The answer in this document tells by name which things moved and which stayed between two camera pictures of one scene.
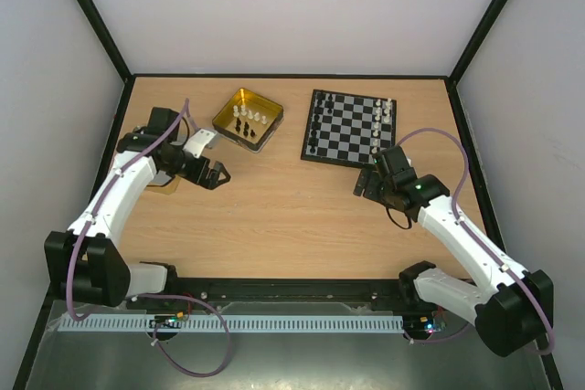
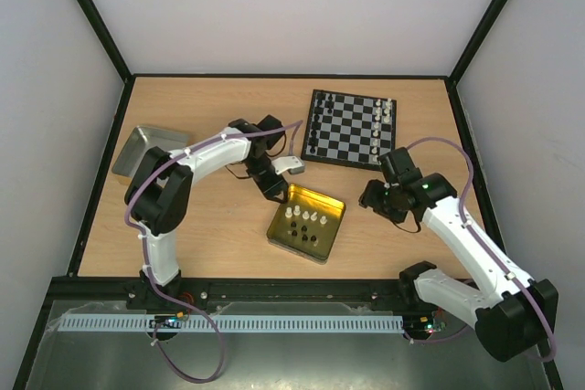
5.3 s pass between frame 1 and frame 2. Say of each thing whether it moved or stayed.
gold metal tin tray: moved
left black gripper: moved
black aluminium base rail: stayed
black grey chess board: stayed
